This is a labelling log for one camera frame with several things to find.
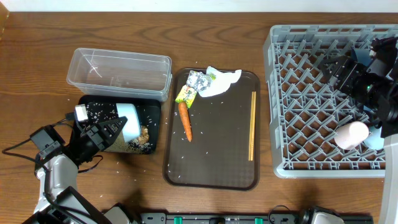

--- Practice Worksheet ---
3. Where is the dark blue bowl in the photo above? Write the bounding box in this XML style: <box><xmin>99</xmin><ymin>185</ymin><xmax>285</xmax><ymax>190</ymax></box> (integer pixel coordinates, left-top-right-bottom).
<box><xmin>351</xmin><ymin>48</ymin><xmax>373</xmax><ymax>67</ymax></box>

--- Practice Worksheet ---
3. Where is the light blue rice bowl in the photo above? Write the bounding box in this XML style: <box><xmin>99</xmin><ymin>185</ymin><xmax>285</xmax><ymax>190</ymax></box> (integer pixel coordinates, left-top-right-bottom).
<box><xmin>116</xmin><ymin>103</ymin><xmax>141</xmax><ymax>143</ymax></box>

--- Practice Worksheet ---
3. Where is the pink cup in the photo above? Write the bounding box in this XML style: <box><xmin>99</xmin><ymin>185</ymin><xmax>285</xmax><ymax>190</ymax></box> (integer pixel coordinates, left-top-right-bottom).
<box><xmin>334</xmin><ymin>121</ymin><xmax>369</xmax><ymax>150</ymax></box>

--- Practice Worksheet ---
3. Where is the small blue bowl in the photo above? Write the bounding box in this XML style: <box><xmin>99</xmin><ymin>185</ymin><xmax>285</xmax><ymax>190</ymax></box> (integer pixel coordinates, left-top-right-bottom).
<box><xmin>362</xmin><ymin>105</ymin><xmax>386</xmax><ymax>151</ymax></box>

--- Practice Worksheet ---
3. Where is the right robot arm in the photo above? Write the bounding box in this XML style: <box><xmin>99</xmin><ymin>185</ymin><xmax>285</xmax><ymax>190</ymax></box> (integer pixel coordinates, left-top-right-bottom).
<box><xmin>319</xmin><ymin>37</ymin><xmax>397</xmax><ymax>223</ymax></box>

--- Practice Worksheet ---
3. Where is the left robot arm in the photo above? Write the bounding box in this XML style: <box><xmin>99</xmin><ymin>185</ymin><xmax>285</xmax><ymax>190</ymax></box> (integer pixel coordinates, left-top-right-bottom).
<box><xmin>29</xmin><ymin>116</ymin><xmax>134</xmax><ymax>223</ymax></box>

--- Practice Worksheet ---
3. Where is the grey dishwasher rack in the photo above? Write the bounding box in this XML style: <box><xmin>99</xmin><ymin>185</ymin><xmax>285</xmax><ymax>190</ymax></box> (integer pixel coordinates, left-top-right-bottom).
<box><xmin>263</xmin><ymin>24</ymin><xmax>397</xmax><ymax>179</ymax></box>

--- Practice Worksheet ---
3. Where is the black plastic bin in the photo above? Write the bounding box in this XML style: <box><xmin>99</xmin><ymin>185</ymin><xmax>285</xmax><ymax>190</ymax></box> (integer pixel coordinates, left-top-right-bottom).
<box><xmin>74</xmin><ymin>95</ymin><xmax>161</xmax><ymax>154</ymax></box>

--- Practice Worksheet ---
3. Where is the spilled rice pile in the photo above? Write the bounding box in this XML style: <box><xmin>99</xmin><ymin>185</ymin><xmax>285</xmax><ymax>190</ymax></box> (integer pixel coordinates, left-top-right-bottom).
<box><xmin>83</xmin><ymin>101</ymin><xmax>156</xmax><ymax>154</ymax></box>

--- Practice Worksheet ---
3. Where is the clear plastic bin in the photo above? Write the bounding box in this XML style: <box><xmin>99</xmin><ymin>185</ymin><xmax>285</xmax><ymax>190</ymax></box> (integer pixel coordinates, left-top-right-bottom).
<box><xmin>67</xmin><ymin>48</ymin><xmax>172</xmax><ymax>102</ymax></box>

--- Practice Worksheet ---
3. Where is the orange carrot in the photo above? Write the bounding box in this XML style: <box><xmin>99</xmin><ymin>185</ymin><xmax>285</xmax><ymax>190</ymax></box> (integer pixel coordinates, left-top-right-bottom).
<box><xmin>178</xmin><ymin>101</ymin><xmax>193</xmax><ymax>142</ymax></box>

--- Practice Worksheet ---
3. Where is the foil snack wrapper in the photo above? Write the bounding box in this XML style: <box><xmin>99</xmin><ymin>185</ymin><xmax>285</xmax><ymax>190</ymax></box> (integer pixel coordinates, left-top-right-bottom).
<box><xmin>175</xmin><ymin>70</ymin><xmax>215</xmax><ymax>108</ymax></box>

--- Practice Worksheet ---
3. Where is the wooden chopstick right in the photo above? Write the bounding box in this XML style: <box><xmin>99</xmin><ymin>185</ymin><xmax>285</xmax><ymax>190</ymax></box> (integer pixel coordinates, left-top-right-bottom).
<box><xmin>250</xmin><ymin>91</ymin><xmax>257</xmax><ymax>162</ymax></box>

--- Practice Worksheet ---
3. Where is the brown plastic serving tray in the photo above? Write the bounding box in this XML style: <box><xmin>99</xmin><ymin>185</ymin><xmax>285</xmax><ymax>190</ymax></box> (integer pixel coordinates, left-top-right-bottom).
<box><xmin>163</xmin><ymin>71</ymin><xmax>261</xmax><ymax>191</ymax></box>

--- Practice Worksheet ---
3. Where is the crumpled white napkin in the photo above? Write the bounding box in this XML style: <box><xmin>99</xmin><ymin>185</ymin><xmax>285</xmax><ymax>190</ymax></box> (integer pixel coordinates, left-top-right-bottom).
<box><xmin>199</xmin><ymin>66</ymin><xmax>242</xmax><ymax>97</ymax></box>

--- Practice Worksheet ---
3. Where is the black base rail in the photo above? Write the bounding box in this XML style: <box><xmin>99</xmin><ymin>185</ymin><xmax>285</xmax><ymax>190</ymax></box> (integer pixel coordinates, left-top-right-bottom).
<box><xmin>102</xmin><ymin>203</ymin><xmax>374</xmax><ymax>224</ymax></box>

